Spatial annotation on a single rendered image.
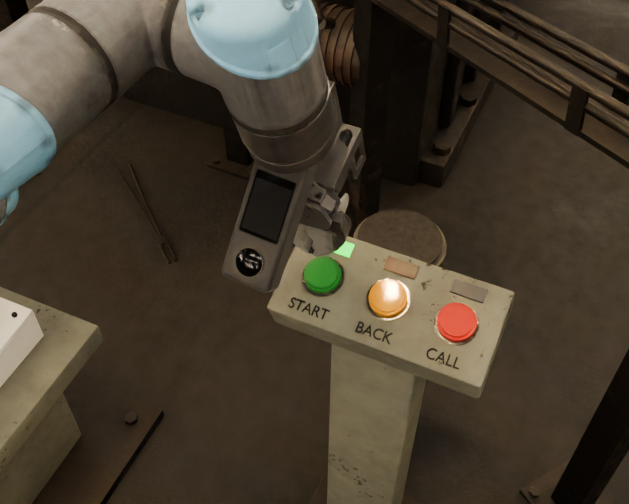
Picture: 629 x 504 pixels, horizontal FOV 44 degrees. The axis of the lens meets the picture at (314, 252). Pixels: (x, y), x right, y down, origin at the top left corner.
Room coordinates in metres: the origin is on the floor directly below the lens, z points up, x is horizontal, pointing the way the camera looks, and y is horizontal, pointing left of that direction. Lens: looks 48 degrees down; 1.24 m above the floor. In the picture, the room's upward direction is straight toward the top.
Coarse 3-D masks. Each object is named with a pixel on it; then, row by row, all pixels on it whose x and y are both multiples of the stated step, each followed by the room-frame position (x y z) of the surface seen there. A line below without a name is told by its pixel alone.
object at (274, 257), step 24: (264, 168) 0.46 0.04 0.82; (312, 168) 0.46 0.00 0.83; (264, 192) 0.45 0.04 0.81; (288, 192) 0.44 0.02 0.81; (240, 216) 0.44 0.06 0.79; (264, 216) 0.44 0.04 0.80; (288, 216) 0.43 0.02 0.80; (240, 240) 0.43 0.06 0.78; (264, 240) 0.42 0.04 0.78; (288, 240) 0.42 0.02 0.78; (240, 264) 0.41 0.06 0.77; (264, 264) 0.41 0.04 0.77; (264, 288) 0.40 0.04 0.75
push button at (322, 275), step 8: (312, 264) 0.54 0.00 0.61; (320, 264) 0.54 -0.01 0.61; (328, 264) 0.54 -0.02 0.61; (336, 264) 0.54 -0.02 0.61; (304, 272) 0.54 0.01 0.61; (312, 272) 0.54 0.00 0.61; (320, 272) 0.54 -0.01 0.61; (328, 272) 0.53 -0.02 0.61; (336, 272) 0.53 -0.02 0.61; (312, 280) 0.53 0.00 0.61; (320, 280) 0.53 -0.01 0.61; (328, 280) 0.53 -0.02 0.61; (336, 280) 0.53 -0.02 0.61; (312, 288) 0.52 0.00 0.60; (320, 288) 0.52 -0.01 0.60; (328, 288) 0.52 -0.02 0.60
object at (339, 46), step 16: (320, 0) 1.23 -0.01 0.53; (336, 16) 1.17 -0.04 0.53; (352, 16) 1.17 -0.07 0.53; (320, 32) 1.15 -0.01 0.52; (336, 32) 1.14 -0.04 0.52; (352, 32) 1.14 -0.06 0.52; (336, 48) 1.13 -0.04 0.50; (352, 48) 1.12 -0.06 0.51; (336, 64) 1.12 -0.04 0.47; (352, 64) 1.11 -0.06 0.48; (336, 80) 1.13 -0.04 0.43; (352, 80) 1.11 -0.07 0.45
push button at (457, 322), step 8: (448, 304) 0.49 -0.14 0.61; (456, 304) 0.49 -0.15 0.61; (464, 304) 0.49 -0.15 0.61; (440, 312) 0.48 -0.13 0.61; (448, 312) 0.48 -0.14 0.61; (456, 312) 0.48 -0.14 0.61; (464, 312) 0.48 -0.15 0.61; (472, 312) 0.48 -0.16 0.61; (440, 320) 0.47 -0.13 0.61; (448, 320) 0.47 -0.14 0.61; (456, 320) 0.47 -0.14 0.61; (464, 320) 0.47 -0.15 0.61; (472, 320) 0.47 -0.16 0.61; (440, 328) 0.47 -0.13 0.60; (448, 328) 0.46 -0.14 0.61; (456, 328) 0.46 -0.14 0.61; (464, 328) 0.46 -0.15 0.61; (472, 328) 0.46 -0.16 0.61; (448, 336) 0.46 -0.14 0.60; (456, 336) 0.46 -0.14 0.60; (464, 336) 0.46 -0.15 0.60
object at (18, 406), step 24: (0, 288) 0.77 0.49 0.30; (48, 312) 0.72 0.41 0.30; (48, 336) 0.68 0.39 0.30; (72, 336) 0.68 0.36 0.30; (96, 336) 0.69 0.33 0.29; (24, 360) 0.63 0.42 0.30; (48, 360) 0.63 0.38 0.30; (72, 360) 0.63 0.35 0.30; (24, 384) 0.59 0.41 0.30; (48, 384) 0.59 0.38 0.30; (0, 408) 0.55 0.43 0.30; (24, 408) 0.55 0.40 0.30; (48, 408) 0.57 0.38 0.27; (0, 432) 0.52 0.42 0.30; (24, 432) 0.53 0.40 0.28; (0, 456) 0.49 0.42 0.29
